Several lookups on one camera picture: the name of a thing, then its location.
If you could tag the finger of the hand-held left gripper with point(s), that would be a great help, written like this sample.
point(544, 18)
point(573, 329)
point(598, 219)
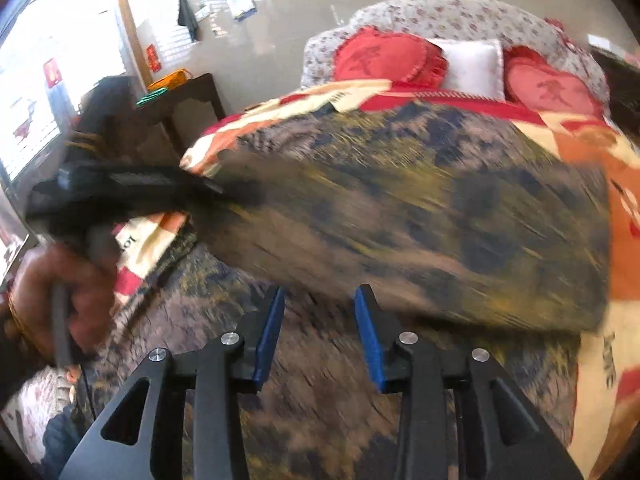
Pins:
point(235, 195)

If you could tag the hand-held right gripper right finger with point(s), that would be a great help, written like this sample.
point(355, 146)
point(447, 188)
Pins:
point(369, 340)

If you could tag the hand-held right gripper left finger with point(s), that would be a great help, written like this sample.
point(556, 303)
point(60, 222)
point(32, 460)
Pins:
point(270, 335)

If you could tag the dark floral patterned garment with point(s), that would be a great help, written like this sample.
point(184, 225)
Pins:
point(400, 210)

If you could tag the person's left hand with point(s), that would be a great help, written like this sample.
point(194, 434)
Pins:
point(90, 300)

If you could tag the green packet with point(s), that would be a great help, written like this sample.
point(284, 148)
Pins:
point(151, 97)

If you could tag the dark wooden nightstand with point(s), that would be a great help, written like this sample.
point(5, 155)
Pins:
point(192, 105)

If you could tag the yellow box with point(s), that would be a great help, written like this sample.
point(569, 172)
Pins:
point(170, 81)

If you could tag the window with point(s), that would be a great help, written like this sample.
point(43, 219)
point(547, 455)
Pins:
point(70, 35)

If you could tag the dark hanging cloth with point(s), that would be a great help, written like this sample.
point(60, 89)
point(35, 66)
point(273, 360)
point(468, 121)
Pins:
point(188, 17)

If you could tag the red heart-shaped cushion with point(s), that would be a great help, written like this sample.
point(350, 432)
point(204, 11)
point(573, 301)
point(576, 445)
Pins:
point(385, 55)
point(550, 85)

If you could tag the pale floral cloth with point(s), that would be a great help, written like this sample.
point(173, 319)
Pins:
point(30, 410)

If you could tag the white pillow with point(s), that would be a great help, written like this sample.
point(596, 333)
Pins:
point(472, 67)

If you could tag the floral padded headboard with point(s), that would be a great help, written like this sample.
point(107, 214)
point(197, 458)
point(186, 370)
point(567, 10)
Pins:
point(450, 15)

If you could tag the red orange printed blanket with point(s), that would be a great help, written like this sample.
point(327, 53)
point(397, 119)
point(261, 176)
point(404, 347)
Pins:
point(595, 160)

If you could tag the red wall sticker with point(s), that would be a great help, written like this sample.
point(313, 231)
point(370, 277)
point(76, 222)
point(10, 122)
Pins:
point(154, 58)

